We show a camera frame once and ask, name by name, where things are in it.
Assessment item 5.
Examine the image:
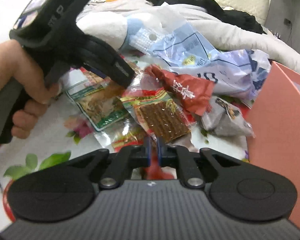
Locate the red snack wrapper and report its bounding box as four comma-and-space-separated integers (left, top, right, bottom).
145, 64, 214, 116

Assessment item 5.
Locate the brown spicy strip snack packet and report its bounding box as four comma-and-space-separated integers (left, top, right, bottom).
121, 74, 194, 143

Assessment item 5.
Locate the floral fruit print tablecloth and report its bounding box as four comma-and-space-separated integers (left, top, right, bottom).
0, 90, 249, 232

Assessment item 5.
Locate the green tofu snack packet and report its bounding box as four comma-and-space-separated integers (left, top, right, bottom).
61, 67, 129, 132

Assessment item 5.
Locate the clear red snack packet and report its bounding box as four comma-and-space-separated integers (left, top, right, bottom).
94, 118, 147, 153

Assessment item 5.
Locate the white quilted blanket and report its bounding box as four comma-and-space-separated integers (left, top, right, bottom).
77, 0, 300, 74

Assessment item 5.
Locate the pink box right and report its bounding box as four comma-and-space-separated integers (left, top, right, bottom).
247, 62, 300, 228

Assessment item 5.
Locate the crumpled blue white plastic bag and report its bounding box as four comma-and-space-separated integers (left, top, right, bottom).
121, 7, 271, 100

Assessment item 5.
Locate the person's left hand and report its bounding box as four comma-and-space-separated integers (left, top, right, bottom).
0, 40, 59, 139

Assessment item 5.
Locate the grey triangular snack packet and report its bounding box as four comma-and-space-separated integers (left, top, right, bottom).
201, 96, 254, 137

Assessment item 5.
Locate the black clothing pile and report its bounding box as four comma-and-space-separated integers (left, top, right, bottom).
95, 0, 265, 34

